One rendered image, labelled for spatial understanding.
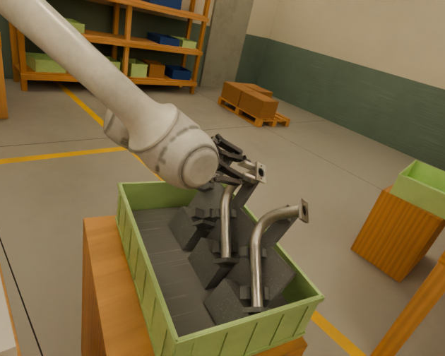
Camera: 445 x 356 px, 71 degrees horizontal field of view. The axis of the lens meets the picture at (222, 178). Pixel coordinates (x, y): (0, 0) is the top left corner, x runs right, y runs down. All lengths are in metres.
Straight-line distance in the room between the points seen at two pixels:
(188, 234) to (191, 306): 0.24
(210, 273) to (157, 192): 0.40
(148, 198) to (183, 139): 0.72
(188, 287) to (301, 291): 0.32
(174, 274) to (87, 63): 0.65
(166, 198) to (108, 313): 0.47
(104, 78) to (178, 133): 0.13
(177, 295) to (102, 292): 0.22
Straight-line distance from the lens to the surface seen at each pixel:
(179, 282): 0.95
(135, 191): 1.15
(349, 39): 7.35
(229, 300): 0.85
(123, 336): 0.91
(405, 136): 6.82
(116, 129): 0.63
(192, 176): 0.48
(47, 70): 5.31
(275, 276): 0.85
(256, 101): 5.41
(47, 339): 1.89
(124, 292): 0.99
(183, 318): 0.87
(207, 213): 1.04
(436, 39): 6.79
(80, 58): 0.51
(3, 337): 0.83
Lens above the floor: 1.54
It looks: 27 degrees down
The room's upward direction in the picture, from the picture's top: 14 degrees clockwise
